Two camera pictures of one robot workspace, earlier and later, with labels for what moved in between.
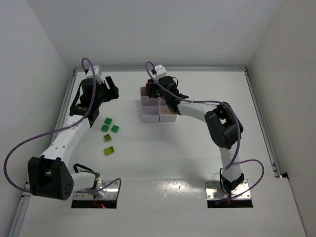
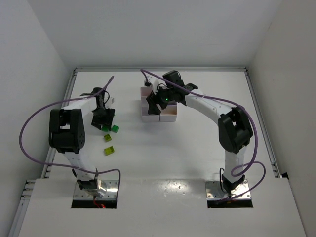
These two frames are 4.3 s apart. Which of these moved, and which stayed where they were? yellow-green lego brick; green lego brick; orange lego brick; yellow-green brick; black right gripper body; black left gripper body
Moved: black left gripper body; black right gripper body
Stayed: yellow-green lego brick; yellow-green brick; green lego brick; orange lego brick
